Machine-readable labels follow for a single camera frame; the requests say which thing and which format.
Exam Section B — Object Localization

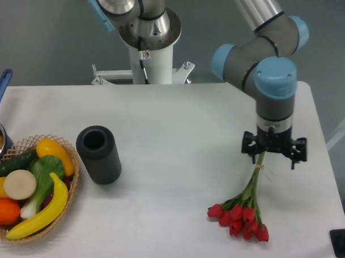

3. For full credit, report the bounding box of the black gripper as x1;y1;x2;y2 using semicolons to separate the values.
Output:
241;126;307;169

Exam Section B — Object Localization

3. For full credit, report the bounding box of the red tulip bouquet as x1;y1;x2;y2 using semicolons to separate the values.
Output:
207;153;269;242

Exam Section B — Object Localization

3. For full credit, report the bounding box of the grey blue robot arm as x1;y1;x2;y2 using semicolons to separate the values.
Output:
88;0;309;164

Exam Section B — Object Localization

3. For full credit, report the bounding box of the black device at edge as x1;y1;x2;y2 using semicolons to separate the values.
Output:
329;229;345;258

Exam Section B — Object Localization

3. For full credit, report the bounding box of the dark grey ribbed vase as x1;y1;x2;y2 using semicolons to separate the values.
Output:
76;125;122;185

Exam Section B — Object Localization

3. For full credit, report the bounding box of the yellow banana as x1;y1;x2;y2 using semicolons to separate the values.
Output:
6;173;68;240

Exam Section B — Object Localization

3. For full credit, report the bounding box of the yellow lemon squash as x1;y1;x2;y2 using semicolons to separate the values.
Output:
36;138;75;177

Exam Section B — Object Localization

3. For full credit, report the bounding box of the green bok choy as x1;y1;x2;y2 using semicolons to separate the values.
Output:
20;155;65;220

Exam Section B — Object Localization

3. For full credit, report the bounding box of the woven wicker basket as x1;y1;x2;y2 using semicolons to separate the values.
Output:
0;134;80;243

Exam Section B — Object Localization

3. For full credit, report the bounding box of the green cucumber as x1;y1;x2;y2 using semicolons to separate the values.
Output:
0;149;38;177

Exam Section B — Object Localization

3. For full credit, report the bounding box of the beige round radish slice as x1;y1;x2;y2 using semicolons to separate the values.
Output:
3;170;37;200

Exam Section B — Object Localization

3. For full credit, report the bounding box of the orange fruit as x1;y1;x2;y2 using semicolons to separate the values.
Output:
0;199;20;226

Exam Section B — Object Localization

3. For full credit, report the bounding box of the white frame at right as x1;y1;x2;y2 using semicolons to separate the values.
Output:
326;117;345;151

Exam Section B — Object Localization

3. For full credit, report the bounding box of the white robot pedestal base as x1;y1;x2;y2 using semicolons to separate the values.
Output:
91;4;198;89

